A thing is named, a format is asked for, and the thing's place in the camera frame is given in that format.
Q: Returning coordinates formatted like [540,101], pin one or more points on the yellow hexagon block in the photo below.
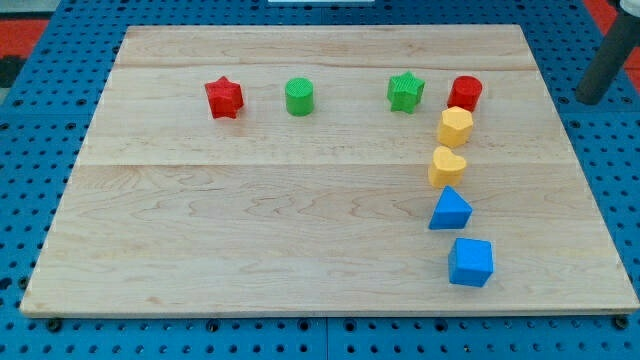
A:
[455,127]

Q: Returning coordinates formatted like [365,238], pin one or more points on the green cylinder block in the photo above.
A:
[299,96]

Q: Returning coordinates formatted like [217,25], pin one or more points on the blue triangle block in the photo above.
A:
[452,211]

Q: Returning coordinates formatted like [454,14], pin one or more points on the green star block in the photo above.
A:
[404,92]

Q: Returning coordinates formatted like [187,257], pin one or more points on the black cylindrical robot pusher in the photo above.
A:
[617,45]

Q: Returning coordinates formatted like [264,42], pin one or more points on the red star block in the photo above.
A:
[225,98]

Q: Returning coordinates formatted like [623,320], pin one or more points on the blue cube block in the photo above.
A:
[470,262]

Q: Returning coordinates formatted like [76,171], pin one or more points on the yellow heart block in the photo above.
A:
[446,168]

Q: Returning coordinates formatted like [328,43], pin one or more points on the light wooden board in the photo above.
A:
[170,213]

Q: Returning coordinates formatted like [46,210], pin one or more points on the red cylinder block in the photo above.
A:
[465,93]

